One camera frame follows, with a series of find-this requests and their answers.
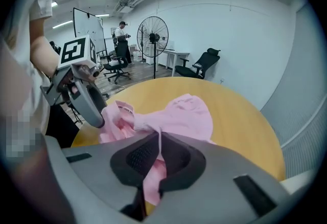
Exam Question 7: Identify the person's black trousers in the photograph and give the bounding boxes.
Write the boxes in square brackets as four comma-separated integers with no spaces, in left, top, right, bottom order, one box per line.
[45,105,80,149]

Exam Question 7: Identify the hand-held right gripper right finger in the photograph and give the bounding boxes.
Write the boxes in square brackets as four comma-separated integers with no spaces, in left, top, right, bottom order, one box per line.
[150,132,294,224]

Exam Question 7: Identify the person's left forearm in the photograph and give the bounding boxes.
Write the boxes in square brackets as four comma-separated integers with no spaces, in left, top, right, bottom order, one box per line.
[29,16,64,79]

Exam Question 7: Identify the small white desk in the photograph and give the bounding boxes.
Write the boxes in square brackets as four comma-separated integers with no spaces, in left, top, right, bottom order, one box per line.
[155,48,191,77]

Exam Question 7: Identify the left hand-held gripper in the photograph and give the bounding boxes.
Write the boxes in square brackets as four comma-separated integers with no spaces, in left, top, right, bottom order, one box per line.
[39,34,107,129]

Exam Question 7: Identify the pink long-sleeve shirt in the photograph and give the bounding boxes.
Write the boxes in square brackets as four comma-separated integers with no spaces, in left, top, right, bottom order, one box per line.
[99,94,215,206]

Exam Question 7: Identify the person's left hand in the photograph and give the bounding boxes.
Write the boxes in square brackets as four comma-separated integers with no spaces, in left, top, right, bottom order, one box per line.
[74,64,96,78]

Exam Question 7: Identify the whiteboard on black stand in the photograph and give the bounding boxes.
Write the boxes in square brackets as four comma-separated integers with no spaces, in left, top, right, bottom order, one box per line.
[73,7,108,58]

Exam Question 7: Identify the person's right hand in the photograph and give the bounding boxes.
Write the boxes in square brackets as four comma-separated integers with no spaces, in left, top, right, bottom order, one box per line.
[1,46,77,224]

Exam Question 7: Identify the black low-back office chair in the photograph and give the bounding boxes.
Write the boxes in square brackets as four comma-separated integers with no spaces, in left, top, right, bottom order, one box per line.
[101,54,132,84]

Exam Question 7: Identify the black standing fan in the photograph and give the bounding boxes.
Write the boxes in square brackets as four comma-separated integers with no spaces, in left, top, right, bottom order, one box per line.
[136,15,170,80]

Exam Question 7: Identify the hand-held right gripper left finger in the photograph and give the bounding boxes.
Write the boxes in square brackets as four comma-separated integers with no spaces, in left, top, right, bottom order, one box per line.
[46,132,161,224]

